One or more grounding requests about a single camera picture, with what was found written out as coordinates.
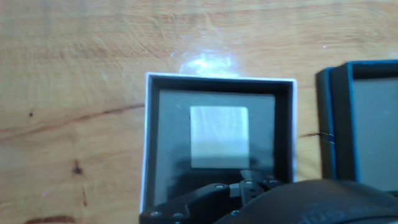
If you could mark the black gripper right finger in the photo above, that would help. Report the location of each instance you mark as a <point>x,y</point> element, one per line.
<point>250,188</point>

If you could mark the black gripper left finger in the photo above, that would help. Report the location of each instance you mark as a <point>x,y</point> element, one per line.
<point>192,205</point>

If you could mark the pink square gift box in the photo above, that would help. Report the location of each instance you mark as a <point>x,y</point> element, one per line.
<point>174,130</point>

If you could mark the dark blue square gift box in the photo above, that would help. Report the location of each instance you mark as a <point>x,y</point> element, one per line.
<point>373,124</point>

